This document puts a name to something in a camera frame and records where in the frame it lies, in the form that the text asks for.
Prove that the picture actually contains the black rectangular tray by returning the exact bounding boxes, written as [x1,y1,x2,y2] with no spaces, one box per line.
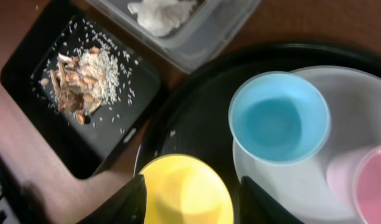
[0,1,162,179]

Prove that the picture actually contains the round black tray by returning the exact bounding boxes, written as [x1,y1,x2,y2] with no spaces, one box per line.
[135,42,381,223]

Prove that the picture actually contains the blue plastic cup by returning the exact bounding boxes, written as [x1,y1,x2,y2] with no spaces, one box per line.
[228,71,332,165]

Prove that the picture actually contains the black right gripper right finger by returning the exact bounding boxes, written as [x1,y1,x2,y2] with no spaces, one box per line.
[238,176,303,224]

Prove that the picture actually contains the peanut shells and rice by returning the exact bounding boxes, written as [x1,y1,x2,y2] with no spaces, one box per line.
[30,18,140,134]

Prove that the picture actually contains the pink plastic cup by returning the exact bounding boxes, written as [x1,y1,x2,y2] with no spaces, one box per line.
[326,146,381,224]

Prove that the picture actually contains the light grey plate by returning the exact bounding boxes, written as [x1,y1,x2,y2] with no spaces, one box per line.
[233,66,381,223]

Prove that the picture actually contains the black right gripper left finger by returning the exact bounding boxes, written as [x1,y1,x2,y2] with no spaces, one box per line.
[78,174,147,224]

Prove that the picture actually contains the crumpled white tissue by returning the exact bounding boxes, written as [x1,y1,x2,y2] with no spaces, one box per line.
[128,0,197,37]

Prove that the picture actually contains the yellow bowl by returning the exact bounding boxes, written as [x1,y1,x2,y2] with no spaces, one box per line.
[139,154,235,224]

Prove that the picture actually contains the clear plastic bin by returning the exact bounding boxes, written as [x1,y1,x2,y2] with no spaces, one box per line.
[89,0,260,73]

